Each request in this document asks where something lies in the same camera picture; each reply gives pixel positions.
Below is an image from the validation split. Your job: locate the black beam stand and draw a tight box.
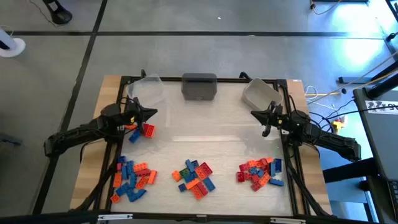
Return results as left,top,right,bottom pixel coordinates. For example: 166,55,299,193
338,60,398,99

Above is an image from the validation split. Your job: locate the black floor stand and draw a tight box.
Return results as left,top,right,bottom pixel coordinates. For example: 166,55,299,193
42,0,73,26

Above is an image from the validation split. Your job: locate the long orange toy brick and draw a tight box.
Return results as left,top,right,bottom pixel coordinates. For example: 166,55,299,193
190,185,205,201

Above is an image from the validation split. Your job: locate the white floor stand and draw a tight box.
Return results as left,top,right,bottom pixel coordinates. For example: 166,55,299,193
0,27,27,58

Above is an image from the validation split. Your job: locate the black equipment desk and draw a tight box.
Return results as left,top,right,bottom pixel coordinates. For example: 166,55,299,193
353,86,398,224

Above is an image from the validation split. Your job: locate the white plastic bin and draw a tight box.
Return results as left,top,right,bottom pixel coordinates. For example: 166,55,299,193
241,77,284,112

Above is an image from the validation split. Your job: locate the white cable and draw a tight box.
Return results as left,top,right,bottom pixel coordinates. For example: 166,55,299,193
304,85,320,100

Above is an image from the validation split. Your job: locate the long red toy brick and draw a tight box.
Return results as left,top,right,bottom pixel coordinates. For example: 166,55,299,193
196,181,209,197

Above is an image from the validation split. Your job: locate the smoky grey plastic bin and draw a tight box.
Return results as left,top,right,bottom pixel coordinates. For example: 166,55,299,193
181,72,218,101

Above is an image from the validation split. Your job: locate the clear plastic bin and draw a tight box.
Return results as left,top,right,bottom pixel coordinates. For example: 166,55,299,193
126,73,165,108

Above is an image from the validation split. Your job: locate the black aluminium table frame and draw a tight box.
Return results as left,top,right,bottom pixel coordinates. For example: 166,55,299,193
70,68,335,220

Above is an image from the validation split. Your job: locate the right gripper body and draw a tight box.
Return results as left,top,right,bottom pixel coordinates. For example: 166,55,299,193
270,112,295,135

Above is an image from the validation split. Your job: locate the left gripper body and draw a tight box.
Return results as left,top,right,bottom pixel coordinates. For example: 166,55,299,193
118,102,141,127

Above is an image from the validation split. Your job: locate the yellow floor cable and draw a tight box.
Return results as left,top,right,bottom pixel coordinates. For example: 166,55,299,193
306,70,398,97

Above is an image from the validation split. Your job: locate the silver frame bracket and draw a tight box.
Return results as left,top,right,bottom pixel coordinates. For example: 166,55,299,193
97,213,134,222
269,217,307,224

